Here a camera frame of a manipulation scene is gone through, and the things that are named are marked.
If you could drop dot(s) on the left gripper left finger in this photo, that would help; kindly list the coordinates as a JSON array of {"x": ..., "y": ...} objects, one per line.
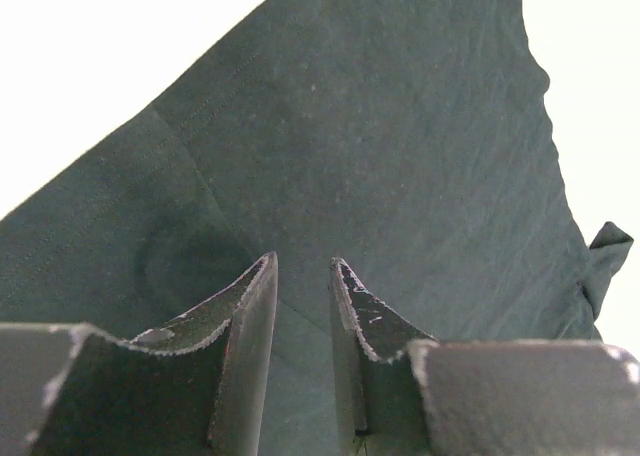
[{"x": 193, "y": 386}]

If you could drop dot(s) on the black t shirt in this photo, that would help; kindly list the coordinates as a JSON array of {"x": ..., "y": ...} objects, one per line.
[{"x": 407, "y": 137}]

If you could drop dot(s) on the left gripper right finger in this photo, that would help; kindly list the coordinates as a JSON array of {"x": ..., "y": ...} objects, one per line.
[{"x": 399, "y": 391}]

